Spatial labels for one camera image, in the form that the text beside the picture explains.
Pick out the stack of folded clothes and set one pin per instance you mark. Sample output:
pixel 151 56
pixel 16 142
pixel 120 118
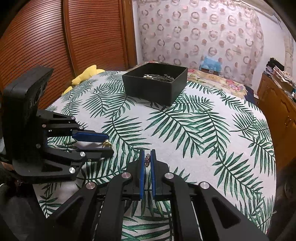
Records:
pixel 277 72

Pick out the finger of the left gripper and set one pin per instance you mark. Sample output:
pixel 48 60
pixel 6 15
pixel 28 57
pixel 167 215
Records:
pixel 90 137
pixel 95 154

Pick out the yellow plush toy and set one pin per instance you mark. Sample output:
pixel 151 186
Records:
pixel 85 75

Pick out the cream side curtain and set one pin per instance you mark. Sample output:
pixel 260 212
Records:
pixel 288 42

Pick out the small gold earring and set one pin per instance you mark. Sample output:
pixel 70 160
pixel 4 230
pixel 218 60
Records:
pixel 107 144

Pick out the black open jewelry box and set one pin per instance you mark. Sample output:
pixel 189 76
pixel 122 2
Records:
pixel 139 83

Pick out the long wooden sideboard cabinet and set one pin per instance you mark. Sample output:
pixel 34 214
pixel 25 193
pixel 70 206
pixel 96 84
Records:
pixel 279 111

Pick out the palm leaf print tablecloth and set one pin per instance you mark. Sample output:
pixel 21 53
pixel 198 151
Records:
pixel 205 135

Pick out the blue plush item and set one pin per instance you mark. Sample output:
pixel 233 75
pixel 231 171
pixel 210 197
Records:
pixel 210 64

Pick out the brown louvered wardrobe door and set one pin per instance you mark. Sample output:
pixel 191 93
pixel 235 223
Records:
pixel 68 36

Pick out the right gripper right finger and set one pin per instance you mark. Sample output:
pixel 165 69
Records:
pixel 199 212

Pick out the silver hair comb purple flowers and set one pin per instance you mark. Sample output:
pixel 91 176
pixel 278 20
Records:
pixel 164 78

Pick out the floral bedspread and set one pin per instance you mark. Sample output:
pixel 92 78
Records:
pixel 217 82

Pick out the pink ring pattern curtain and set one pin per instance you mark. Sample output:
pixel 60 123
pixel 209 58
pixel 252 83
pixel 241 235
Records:
pixel 183 33

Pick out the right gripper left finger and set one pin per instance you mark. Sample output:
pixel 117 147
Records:
pixel 95 212

